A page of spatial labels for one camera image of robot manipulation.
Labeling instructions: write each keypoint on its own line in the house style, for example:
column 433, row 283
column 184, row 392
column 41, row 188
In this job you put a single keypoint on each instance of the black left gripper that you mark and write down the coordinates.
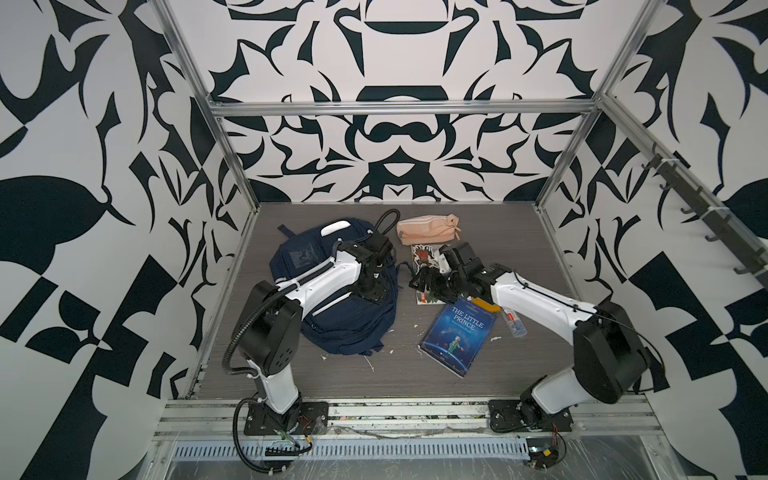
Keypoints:
column 379, row 292

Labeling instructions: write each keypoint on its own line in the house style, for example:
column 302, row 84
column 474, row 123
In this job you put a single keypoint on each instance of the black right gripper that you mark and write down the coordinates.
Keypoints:
column 433, row 286

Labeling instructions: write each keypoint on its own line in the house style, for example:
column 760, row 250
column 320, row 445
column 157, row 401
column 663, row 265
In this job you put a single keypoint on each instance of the illustrated comic book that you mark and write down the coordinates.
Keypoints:
column 429, row 266

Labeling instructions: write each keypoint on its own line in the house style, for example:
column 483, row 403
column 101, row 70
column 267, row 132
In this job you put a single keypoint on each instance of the blue Little Prince book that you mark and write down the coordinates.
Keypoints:
column 457, row 335

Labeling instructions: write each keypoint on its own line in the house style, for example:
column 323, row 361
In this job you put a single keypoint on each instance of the navy blue backpack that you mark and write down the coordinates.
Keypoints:
column 348, row 325

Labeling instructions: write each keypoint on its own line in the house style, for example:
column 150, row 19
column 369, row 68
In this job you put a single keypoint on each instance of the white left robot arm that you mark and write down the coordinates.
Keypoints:
column 265, row 339

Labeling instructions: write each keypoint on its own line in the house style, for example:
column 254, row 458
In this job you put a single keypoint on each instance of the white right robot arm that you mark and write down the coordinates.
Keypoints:
column 609, row 356

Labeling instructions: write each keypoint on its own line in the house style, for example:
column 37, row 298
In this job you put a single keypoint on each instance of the pink pencil case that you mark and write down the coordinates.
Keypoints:
column 428, row 229

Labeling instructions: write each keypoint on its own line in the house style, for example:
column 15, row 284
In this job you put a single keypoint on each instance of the small green circuit board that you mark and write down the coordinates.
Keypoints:
column 546, row 454

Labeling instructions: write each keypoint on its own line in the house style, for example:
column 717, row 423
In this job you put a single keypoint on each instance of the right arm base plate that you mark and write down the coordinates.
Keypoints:
column 513, row 416

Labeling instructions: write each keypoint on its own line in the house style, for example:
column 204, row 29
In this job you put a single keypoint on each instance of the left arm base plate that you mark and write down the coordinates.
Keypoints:
column 302, row 418

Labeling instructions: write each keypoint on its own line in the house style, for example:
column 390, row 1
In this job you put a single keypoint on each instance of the white slotted cable duct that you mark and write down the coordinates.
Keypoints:
column 337, row 449

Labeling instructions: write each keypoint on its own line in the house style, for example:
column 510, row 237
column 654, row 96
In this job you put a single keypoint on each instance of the grey wall hook rack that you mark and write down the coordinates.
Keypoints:
column 702, row 204

